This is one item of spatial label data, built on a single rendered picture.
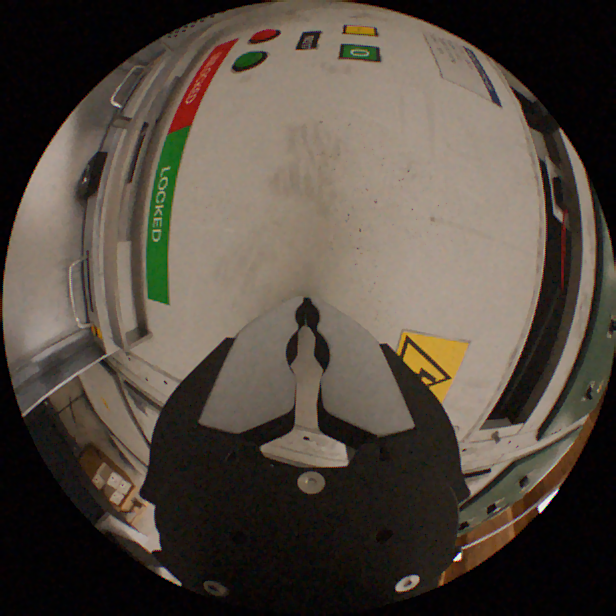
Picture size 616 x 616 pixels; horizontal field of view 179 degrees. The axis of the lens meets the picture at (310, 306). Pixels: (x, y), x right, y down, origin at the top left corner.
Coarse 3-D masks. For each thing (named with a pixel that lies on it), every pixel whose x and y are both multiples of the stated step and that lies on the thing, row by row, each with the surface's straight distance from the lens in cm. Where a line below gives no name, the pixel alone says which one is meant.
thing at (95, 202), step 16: (160, 64) 47; (144, 80) 43; (128, 96) 45; (128, 112) 39; (112, 128) 42; (112, 144) 37; (112, 160) 36; (96, 192) 36; (96, 208) 34; (96, 224) 34; (96, 240) 34; (96, 256) 34; (96, 272) 34; (96, 288) 35; (96, 304) 35; (96, 336) 40
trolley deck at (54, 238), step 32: (96, 96) 48; (64, 128) 44; (96, 128) 45; (64, 160) 42; (32, 192) 41; (64, 192) 41; (32, 224) 40; (64, 224) 41; (32, 256) 40; (64, 256) 41; (32, 288) 40; (64, 288) 41; (32, 320) 41; (64, 320) 42; (32, 352) 42
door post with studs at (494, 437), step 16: (128, 352) 40; (128, 368) 47; (144, 368) 40; (160, 384) 38; (176, 384) 34; (304, 432) 26; (480, 432) 33; (496, 432) 35; (512, 432) 40; (528, 432) 45; (304, 448) 29; (320, 448) 28; (336, 448) 28; (464, 448) 34; (480, 448) 36; (496, 448) 40; (512, 448) 46
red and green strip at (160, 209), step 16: (224, 48) 31; (208, 64) 29; (192, 80) 28; (208, 80) 25; (192, 96) 25; (176, 112) 25; (192, 112) 22; (176, 128) 23; (176, 144) 21; (160, 160) 22; (176, 160) 20; (160, 176) 21; (176, 176) 19; (160, 192) 21; (160, 208) 20; (160, 224) 20; (160, 240) 20; (160, 256) 20; (160, 272) 20; (160, 288) 20
